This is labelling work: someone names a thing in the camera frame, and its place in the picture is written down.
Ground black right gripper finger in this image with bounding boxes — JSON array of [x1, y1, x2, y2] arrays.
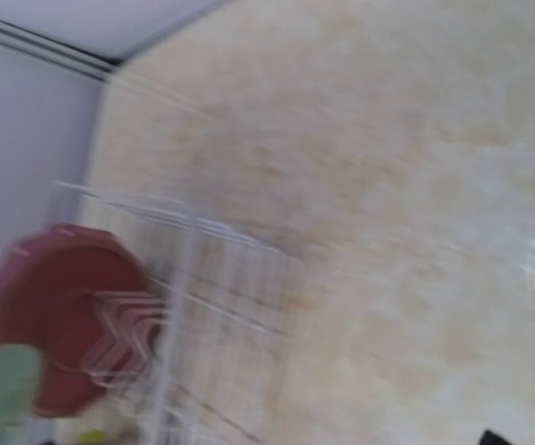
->
[[479, 430, 514, 445]]

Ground light teal flower plate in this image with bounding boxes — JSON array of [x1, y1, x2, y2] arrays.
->
[[0, 344, 42, 444]]

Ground lime green bowl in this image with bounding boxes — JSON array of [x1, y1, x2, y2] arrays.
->
[[77, 429, 109, 445]]

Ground maroon pink plate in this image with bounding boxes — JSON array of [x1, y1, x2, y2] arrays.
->
[[0, 224, 163, 418]]

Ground white wire dish rack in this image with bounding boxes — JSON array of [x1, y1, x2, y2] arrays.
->
[[47, 183, 305, 444]]

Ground left aluminium corner post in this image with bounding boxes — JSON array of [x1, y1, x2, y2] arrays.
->
[[0, 20, 122, 83]]

